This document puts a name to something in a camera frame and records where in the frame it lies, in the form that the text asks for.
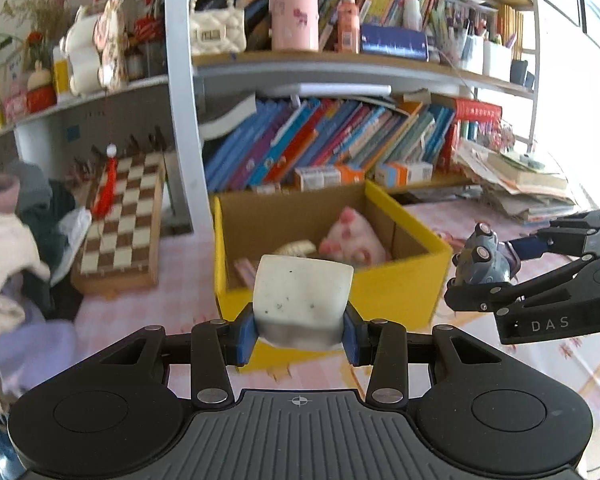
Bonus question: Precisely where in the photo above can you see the white quilted handbag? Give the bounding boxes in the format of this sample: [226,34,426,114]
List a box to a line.
[188,0,247,56]

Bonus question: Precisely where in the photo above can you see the thick red book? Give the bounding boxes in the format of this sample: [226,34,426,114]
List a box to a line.
[437,98,504,172]

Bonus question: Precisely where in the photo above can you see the white plastic bottle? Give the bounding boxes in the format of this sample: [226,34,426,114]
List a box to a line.
[402,0,424,31]

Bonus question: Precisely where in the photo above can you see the purple garment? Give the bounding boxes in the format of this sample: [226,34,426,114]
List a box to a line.
[0,310,89,411]

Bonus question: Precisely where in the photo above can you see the white pen holders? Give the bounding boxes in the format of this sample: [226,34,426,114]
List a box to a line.
[459,31,514,82]

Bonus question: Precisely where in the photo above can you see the dark blue printed box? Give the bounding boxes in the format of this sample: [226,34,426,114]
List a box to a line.
[359,23,429,61]

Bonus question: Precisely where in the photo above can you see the white and orange box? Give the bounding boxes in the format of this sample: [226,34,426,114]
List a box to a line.
[374,160,434,187]

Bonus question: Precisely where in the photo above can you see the pink plush pig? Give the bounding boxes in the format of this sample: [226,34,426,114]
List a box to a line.
[318,207,389,266]

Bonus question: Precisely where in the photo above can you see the dried flower bunch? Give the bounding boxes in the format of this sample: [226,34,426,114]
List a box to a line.
[0,0,77,63]

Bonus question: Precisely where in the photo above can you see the peach bottle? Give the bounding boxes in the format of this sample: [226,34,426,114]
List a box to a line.
[335,0,362,54]

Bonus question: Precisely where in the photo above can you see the stack of papers and books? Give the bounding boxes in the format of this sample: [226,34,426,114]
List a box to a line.
[452,139,579,227]

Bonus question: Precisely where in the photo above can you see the wooden chessboard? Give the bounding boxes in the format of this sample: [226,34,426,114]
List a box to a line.
[70,152,166,297]

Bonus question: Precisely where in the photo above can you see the yellow cardboard box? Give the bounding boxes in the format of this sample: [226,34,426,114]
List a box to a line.
[212,180,454,374]

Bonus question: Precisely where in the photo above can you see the pink cylinder container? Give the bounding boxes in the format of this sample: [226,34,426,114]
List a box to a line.
[268,0,321,52]

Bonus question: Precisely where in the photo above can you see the red and white jar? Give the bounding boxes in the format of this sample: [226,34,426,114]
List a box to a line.
[25,59,57,114]

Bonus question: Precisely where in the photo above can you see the white plush toy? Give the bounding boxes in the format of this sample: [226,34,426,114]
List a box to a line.
[59,0,131,97]

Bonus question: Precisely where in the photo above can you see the row of colourful books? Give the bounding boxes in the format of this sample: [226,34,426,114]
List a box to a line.
[202,94,457,194]

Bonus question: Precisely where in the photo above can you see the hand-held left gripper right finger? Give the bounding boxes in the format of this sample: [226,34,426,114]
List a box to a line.
[342,304,520,408]

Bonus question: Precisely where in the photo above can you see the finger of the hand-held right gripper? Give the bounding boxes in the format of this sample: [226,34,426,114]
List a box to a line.
[444,253,600,314]
[508,207,600,262]

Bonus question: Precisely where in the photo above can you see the cream cube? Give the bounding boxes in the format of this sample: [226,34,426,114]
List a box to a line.
[252,254,355,349]

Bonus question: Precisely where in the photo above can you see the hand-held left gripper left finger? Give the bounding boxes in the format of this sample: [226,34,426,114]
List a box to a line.
[80,309,259,409]

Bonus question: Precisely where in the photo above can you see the pink printed desktop mat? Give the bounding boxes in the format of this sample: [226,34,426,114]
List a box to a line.
[0,199,600,461]

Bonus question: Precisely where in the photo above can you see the pile of dark clothes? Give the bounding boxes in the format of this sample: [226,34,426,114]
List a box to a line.
[0,160,94,322]

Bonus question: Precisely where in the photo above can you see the white shelf unit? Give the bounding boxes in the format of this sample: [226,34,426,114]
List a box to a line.
[0,0,542,241]

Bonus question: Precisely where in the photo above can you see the red tassel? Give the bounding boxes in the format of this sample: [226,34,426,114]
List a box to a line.
[92,143,121,219]

